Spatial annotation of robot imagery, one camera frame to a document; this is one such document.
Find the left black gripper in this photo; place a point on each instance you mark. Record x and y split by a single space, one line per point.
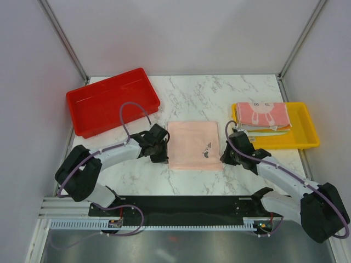
163 158

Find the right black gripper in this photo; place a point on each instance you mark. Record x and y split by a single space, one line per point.
225 158

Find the plain peach towel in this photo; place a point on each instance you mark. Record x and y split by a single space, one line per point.
194 146

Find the pink striped towel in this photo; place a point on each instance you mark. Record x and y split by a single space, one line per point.
263 114

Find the grey towel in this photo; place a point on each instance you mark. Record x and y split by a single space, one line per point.
248 127

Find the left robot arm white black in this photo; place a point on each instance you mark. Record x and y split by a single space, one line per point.
79 172

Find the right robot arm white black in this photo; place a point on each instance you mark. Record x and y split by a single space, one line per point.
318 208

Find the yellow plastic bin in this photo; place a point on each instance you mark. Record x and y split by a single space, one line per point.
302 134

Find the red plastic bin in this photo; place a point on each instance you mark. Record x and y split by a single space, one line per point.
95 108

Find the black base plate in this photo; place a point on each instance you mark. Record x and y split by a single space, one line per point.
195 210

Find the white slotted cable duct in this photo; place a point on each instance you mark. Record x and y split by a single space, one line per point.
109 225

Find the right aluminium frame post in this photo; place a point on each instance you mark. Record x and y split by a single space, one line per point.
302 37

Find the aluminium frame post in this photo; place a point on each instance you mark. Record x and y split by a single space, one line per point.
302 37
52 18

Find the left aluminium frame post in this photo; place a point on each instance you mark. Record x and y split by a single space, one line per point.
52 18

